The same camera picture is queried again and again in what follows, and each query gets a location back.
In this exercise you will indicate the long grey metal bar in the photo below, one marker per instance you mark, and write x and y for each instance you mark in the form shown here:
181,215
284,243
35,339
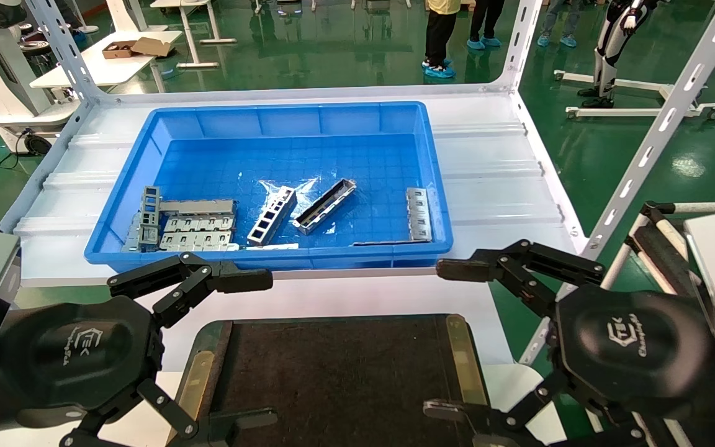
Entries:
199,206

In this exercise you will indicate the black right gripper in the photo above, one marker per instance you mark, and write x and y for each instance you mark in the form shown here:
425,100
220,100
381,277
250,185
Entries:
630,347

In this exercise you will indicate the white desk with legs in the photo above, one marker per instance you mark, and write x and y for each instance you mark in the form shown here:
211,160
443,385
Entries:
193,25

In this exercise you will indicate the metal channel part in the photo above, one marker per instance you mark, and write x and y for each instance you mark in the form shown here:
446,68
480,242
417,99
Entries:
326,205

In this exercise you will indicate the black and white humanoid robot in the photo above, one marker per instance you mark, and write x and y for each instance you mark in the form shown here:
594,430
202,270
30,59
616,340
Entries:
612,37

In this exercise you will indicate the thin flat metal strip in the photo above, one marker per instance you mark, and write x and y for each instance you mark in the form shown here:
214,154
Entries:
382,243
270,246

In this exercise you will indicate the white wheeled robot stand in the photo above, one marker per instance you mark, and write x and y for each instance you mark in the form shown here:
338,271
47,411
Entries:
643,112

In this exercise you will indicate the clear plastic film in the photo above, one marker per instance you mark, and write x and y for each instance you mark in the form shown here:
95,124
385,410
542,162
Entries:
305,186

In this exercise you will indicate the person in black trousers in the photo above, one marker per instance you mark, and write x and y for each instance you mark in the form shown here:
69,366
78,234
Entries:
485,22

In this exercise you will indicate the person in yellow shirt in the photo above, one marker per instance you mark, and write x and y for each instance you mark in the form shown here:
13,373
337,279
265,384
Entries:
439,37

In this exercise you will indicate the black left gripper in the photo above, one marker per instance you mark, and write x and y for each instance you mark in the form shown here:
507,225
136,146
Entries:
78,357

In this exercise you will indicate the blue plastic bin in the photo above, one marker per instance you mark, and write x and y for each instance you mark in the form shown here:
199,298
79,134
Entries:
345,118

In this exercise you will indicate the leaning grey metal bracket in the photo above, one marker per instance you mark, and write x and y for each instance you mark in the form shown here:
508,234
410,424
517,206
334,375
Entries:
137,236

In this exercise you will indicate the flat perforated metal plate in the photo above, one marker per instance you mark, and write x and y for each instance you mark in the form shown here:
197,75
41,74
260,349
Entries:
419,214

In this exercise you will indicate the white slotted shelf rack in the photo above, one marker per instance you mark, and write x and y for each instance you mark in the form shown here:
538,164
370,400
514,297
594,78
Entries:
500,186

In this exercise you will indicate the metal part with square holes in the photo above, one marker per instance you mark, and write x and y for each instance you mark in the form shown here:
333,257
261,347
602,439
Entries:
270,215

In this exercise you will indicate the white work table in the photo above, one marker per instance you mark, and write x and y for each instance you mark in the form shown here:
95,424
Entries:
97,68

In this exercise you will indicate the white and black cart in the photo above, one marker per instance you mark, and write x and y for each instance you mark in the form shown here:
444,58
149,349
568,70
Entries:
655,248

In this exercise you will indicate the open cardboard box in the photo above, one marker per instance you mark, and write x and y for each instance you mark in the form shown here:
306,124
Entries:
140,46

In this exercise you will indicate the person in blue jeans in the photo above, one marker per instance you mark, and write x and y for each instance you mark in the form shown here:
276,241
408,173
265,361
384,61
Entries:
559,22

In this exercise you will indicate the white machine base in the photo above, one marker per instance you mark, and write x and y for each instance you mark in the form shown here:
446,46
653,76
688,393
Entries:
4,81

